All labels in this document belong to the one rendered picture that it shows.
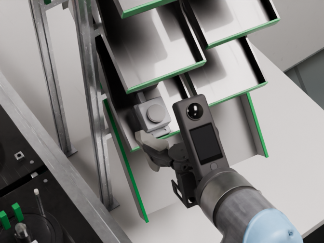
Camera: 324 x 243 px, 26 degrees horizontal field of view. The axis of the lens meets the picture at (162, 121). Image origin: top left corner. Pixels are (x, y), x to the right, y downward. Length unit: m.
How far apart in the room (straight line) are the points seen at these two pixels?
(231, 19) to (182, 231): 0.52
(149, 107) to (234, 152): 0.32
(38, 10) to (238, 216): 0.55
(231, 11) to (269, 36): 1.27
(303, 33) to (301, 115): 0.93
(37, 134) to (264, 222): 0.76
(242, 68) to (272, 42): 1.18
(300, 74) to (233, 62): 1.62
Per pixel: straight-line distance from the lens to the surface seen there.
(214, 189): 0.94
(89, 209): 1.40
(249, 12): 1.16
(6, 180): 1.45
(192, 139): 0.97
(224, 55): 1.28
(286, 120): 1.66
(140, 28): 1.09
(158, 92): 1.22
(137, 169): 1.33
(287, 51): 2.58
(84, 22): 1.06
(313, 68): 2.92
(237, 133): 1.41
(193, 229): 1.48
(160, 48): 1.09
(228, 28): 1.14
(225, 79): 1.27
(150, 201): 1.35
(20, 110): 1.55
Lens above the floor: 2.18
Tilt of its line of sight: 54 degrees down
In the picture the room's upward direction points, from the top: straight up
